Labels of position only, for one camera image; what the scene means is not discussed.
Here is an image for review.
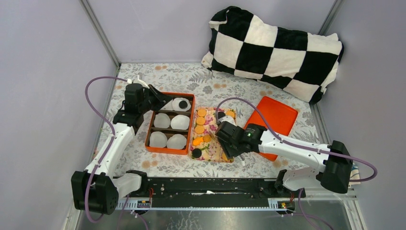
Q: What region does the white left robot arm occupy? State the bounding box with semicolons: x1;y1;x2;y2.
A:
71;83;173;215

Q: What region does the white blue patterned cloth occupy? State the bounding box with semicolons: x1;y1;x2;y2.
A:
349;163;361;188

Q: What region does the floral table mat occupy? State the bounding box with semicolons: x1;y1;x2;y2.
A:
105;63;320;178

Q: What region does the black white checkered blanket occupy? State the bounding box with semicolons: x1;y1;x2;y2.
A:
202;6;344;104

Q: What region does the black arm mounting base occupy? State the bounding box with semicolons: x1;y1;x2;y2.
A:
129;177;306;208

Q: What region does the orange cookie box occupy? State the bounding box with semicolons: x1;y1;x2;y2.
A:
145;92;195;155

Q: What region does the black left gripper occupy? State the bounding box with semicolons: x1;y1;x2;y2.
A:
138;85;173;115

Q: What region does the orange jam cookie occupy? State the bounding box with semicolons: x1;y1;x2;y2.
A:
192;136;204;146

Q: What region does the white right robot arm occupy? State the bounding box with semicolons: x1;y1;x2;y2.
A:
215;121;353;197

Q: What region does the floral cookie tray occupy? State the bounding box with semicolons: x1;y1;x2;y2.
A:
188;107;236;163

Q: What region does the orange box lid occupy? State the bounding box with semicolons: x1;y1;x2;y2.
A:
244;96;298;162

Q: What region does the black sandwich cookie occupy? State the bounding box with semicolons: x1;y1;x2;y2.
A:
192;148;202;159
178;100;189;111
217;111;226;119

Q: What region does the round golden biscuit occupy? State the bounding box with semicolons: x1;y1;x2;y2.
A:
203;135;212;143
197;109;207;117
194;125;205;135
226;111;236;119
221;153;229;162
196;116;206;126

